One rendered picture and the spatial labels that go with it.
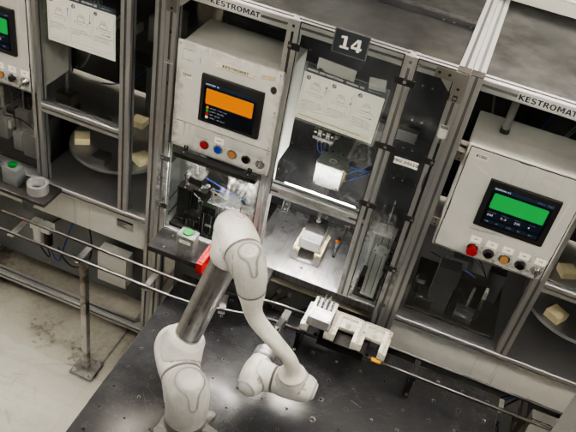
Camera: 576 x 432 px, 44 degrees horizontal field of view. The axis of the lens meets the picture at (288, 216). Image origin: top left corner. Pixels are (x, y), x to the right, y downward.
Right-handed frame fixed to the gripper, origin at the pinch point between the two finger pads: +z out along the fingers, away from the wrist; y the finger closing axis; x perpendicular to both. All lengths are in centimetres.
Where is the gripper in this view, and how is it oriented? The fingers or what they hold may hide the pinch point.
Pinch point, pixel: (285, 316)
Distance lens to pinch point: 297.3
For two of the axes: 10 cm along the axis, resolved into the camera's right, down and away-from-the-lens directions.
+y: 1.6, -7.6, -6.2
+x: -9.2, -3.4, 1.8
